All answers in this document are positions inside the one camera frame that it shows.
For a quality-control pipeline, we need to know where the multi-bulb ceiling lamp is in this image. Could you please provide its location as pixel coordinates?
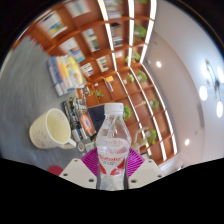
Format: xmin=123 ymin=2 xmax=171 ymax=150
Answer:
xmin=198 ymin=59 xmax=224 ymax=119

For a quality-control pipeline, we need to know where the wooden shelf unit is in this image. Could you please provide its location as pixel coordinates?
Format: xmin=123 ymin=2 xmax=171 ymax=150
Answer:
xmin=19 ymin=0 xmax=183 ymax=166

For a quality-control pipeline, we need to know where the clear plastic water bottle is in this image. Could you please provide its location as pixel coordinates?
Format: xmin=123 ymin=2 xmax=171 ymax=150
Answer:
xmin=95 ymin=102 xmax=132 ymax=192

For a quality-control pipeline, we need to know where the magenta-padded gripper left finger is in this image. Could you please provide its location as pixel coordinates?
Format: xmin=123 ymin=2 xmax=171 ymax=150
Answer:
xmin=59 ymin=148 xmax=100 ymax=190

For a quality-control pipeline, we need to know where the flat round red coaster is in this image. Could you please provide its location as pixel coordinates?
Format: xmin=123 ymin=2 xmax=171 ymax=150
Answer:
xmin=47 ymin=164 xmax=65 ymax=177

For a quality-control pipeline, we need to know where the white ceramic mug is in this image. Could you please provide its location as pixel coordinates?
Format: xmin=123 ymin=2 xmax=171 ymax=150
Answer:
xmin=28 ymin=107 xmax=78 ymax=150

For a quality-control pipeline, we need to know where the flat book stack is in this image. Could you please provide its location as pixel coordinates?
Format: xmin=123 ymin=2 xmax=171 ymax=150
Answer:
xmin=61 ymin=96 xmax=98 ymax=143

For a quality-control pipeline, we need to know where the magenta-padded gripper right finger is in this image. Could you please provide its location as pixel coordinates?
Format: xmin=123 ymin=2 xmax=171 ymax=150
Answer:
xmin=127 ymin=148 xmax=167 ymax=190

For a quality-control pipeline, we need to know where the wooden artist mannequin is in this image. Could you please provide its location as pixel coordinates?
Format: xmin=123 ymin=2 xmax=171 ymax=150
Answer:
xmin=131 ymin=128 xmax=151 ymax=154

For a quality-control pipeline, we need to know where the colourful book stack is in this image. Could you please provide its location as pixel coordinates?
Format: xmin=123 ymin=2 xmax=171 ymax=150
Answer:
xmin=46 ymin=54 xmax=88 ymax=98

